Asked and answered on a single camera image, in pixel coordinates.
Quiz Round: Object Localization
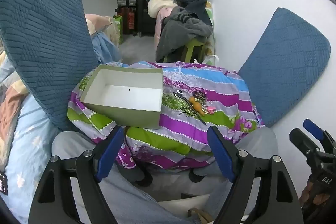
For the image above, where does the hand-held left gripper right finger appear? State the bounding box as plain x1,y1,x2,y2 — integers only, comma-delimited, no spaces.
207,126,305,224

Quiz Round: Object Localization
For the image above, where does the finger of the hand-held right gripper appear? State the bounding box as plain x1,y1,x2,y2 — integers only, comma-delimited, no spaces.
303,119,336,147
289,128,319,161

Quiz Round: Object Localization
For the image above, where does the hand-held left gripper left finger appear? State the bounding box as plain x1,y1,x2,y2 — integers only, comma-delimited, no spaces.
28,126,124,224

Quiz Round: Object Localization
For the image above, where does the green and white cardboard box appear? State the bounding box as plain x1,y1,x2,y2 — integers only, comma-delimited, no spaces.
79,64,164,130

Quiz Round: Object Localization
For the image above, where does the orange gourd pendant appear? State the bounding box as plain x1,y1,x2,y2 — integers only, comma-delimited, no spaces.
189,97,204,116

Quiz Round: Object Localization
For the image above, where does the dark beaded bracelet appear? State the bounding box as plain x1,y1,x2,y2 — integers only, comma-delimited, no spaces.
192,91,211,105

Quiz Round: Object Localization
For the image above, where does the person's right hand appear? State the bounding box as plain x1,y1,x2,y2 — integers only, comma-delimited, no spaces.
300,180,332,211

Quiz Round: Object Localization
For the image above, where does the colourful striped floral cloth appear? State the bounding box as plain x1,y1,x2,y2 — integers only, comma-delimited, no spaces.
67,61,265,170

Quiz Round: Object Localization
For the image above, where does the small blue quilted chair back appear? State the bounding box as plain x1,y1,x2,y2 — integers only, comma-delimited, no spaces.
238,7,331,128

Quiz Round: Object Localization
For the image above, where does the light blue bed sheet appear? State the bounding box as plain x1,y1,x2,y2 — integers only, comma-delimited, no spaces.
0,30,122,224

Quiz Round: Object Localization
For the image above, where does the white plastic bag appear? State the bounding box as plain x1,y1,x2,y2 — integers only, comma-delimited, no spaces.
202,55,219,66

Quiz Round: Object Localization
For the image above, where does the peach blanket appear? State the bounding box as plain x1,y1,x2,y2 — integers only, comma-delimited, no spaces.
0,46,29,161

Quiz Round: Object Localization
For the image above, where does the green plastic stool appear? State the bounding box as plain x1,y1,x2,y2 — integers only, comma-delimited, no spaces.
163,39,208,65

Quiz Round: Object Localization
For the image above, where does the green floral fabric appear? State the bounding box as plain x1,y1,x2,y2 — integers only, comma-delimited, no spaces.
204,1,216,57

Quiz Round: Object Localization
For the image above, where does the green shopping bag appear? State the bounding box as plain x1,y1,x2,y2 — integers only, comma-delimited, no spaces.
113,15,124,45

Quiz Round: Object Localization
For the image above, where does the large blue quilted chair back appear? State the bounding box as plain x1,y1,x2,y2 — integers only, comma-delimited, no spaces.
0,0,101,132

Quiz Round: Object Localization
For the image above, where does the grey hoodie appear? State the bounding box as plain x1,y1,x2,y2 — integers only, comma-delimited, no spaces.
156,10,213,62

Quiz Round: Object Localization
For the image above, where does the pink pillow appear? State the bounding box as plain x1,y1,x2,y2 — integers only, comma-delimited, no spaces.
84,13,112,36

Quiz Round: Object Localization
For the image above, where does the dark red suitcase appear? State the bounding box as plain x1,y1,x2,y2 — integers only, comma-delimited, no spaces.
115,6,138,35

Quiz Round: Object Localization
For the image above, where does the black suitcase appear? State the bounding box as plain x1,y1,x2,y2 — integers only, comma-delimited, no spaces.
136,0,157,37

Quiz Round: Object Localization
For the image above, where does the navy jacket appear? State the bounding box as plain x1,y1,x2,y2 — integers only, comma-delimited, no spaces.
168,0,213,26

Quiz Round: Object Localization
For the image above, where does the cream fleece blanket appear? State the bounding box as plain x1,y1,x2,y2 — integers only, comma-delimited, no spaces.
147,0,179,19

